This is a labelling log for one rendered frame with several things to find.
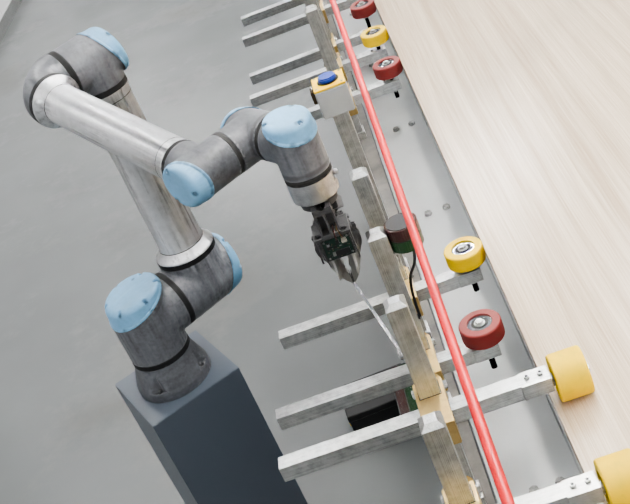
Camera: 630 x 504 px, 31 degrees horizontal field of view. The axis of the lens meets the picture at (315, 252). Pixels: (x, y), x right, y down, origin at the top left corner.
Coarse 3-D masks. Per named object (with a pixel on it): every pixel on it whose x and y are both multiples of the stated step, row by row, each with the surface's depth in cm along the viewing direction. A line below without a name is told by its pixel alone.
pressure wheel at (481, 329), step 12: (480, 312) 206; (492, 312) 205; (468, 324) 205; (480, 324) 204; (492, 324) 202; (468, 336) 202; (480, 336) 201; (492, 336) 201; (480, 348) 203; (492, 360) 208
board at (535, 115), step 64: (384, 0) 350; (448, 0) 332; (512, 0) 316; (576, 0) 302; (448, 64) 297; (512, 64) 284; (576, 64) 272; (448, 128) 269; (512, 128) 258; (576, 128) 248; (512, 192) 236; (576, 192) 228; (512, 256) 218; (576, 256) 211; (576, 320) 196; (576, 448) 172
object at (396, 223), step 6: (396, 216) 198; (402, 216) 197; (390, 222) 197; (396, 222) 196; (402, 222) 195; (390, 228) 195; (396, 228) 195; (402, 228) 194; (408, 240) 195; (414, 252) 199; (396, 258) 198; (414, 258) 200; (414, 264) 201; (414, 294) 205; (414, 300) 205; (420, 318) 207
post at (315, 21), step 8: (312, 8) 303; (312, 16) 304; (320, 16) 307; (312, 24) 305; (320, 24) 305; (312, 32) 306; (320, 32) 306; (320, 40) 307; (328, 40) 308; (320, 48) 309; (328, 48) 309; (328, 56) 310; (328, 64) 311; (336, 64) 311; (352, 120) 321; (360, 128) 322
